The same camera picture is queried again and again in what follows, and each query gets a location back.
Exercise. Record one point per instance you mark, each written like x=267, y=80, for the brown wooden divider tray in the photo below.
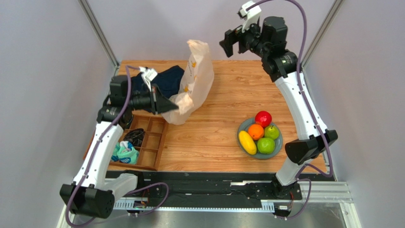
x=148, y=132

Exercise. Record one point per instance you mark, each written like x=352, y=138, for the teal white rolled sock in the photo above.
x=127, y=153

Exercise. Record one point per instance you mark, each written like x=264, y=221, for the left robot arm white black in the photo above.
x=89, y=194

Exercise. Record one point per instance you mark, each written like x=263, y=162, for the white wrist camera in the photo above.
x=249, y=14
x=147, y=75

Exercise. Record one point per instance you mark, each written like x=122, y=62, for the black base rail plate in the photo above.
x=226, y=191

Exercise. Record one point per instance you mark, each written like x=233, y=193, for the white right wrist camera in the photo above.
x=249, y=14

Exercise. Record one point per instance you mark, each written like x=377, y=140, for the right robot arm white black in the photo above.
x=268, y=41

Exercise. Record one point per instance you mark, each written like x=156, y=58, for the green fake apple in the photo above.
x=266, y=145

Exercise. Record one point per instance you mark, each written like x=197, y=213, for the left aluminium frame post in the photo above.
x=91, y=17

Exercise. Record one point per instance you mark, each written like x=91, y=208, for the right aluminium frame post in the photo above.
x=322, y=30

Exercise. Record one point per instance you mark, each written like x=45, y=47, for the orange fake fruit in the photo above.
x=256, y=131

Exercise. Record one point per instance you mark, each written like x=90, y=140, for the yellow fake lemon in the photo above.
x=247, y=143

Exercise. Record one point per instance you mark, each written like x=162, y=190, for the navy blue cloth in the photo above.
x=168, y=81

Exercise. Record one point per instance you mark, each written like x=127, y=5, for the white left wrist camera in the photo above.
x=147, y=75

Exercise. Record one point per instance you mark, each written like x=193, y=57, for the red fake apple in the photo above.
x=263, y=118

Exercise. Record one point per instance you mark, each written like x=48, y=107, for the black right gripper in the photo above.
x=237, y=39

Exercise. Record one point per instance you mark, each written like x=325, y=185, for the green fake pear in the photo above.
x=271, y=132

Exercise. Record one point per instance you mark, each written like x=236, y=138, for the aluminium frame post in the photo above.
x=322, y=30
x=91, y=17

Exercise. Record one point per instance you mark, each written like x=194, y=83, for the translucent plastic bag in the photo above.
x=195, y=84

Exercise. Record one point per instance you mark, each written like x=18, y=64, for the grey round plate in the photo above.
x=278, y=142

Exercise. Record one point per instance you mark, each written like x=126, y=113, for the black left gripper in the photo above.
x=159, y=104

